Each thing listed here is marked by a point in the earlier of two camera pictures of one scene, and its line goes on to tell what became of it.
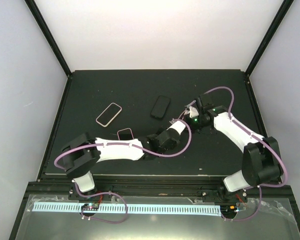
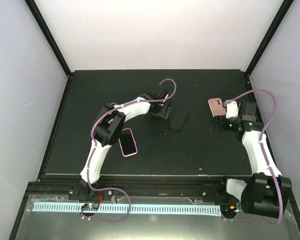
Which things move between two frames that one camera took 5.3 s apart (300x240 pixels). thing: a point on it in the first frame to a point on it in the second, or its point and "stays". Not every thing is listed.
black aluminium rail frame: (157, 186) stays
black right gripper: (193, 130) to (219, 124)
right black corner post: (277, 21) stays
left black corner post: (39, 19) stays
